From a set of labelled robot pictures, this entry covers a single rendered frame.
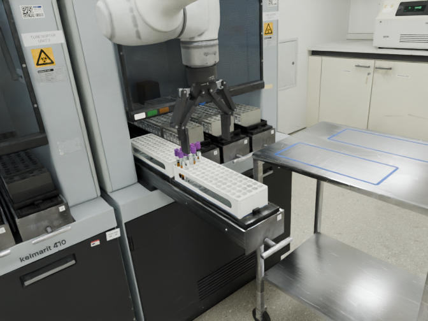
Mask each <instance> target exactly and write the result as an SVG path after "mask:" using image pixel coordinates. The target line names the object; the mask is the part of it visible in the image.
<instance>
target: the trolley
mask: <svg viewBox="0 0 428 321"><path fill-rule="evenodd" d="M252 159H253V180H255V181H257V182H259V183H262V184H263V173H262V162H265V163H268V164H271V165H274V166H277V167H279V168H283V169H286V170H289V171H293V172H295V173H299V174H301V175H304V176H308V177H310V178H314V179H316V180H317V187H316V199H315V220H314V232H313V235H312V236H311V237H310V238H308V239H307V240H306V241H305V242H304V243H302V244H301V245H299V246H298V247H297V248H296V249H295V250H293V251H292V252H291V253H289V254H288V255H287V256H286V257H285V258H283V259H282V260H281V261H280V262H279V263H277V264H276V265H275V266H273V267H272V268H271V269H270V270H269V271H267V272H266V273H264V259H262V258H261V257H260V255H261V254H262V253H263V252H264V245H263V246H261V247H260V248H258V249H256V250H255V267H256V293H257V307H255V308H254V309H253V311H252V315H253V318H254V320H255V321H271V319H270V316H269V314H268V313H267V306H266V305H264V281H266V282H268V283H269V284H271V285H272V286H274V287H275V288H277V289H278V290H280V291H282V292H283V293H285V294H286V295H288V296H289V297H291V298H293V299H294V300H296V301H297V302H299V303H301V304H302V305H303V306H305V307H307V308H308V309H310V310H311V311H313V312H315V313H316V314H317V315H319V316H321V317H322V318H324V319H326V320H327V321H428V272H427V277H426V279H423V278H421V277H419V276H417V275H414V274H412V273H410V272H408V271H405V270H403V269H401V268H399V267H397V266H394V265H392V264H390V263H388V262H385V261H384V260H381V259H379V258H377V257H374V256H372V255H370V254H368V253H366V252H363V251H361V250H359V249H356V248H354V247H352V246H350V245H347V244H346V243H343V242H341V241H338V240H336V239H334V238H332V237H330V236H328V235H325V234H323V233H321V232H320V231H321V221H322V203H323V193H324V182H326V183H329V184H331V185H335V186H337V187H341V188H343V189H347V190H350V191H352V192H356V193H358V194H362V195H364V196H368V197H372V198H374V199H377V200H380V201H383V202H386V203H389V204H393V205H395V206H398V207H401V208H404V209H407V210H410V211H414V212H416V213H419V214H422V215H425V216H428V141H425V140H421V139H415V138H409V137H405V136H398V135H395V134H389V133H385V132H378V131H372V130H369V129H362V128H358V127H352V126H349V125H342V124H336V123H332V122H326V121H321V122H319V123H317V124H315V125H313V126H311V127H308V128H306V129H304V130H302V131H299V132H297V133H295V134H293V135H291V136H289V137H286V138H284V139H282V140H280V141H277V142H276V143H273V144H271V145H269V146H267V147H264V148H262V149H260V150H258V151H256V152H254V153H252Z"/></svg>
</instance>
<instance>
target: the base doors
mask: <svg viewBox="0 0 428 321"><path fill-rule="evenodd" d="M355 65H360V66H370V68H362V67H356V66H355ZM379 66H380V67H381V68H392V69H391V70H389V69H375V67H379ZM342 69H344V70H350V71H351V73H348V72H342ZM368 73H371V74H370V75H367V74H368ZM396 74H399V75H408V76H410V78H405V77H400V76H396ZM366 77H368V81H367V84H366ZM321 121H326V122H332V123H336V124H342V125H349V126H352V127H358V128H362V129H369V130H372V131H378V132H385V133H389V134H395V135H398V136H405V137H409V138H415V139H421V140H425V141H428V64H426V63H416V62H395V61H376V60H366V59H347V58H337V57H315V56H309V64H308V95H307V112H306V128H308V127H311V126H313V125H315V124H317V123H319V122H321Z"/></svg>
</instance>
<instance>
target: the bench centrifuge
mask: <svg viewBox="0 0 428 321"><path fill-rule="evenodd" d="M373 46H374V47H378V48H384V47H386V48H419V49H428V0H383V2H382V8H381V10H380V12H379V14H378V16H377V17H376V19H375V25H374V36H373Z"/></svg>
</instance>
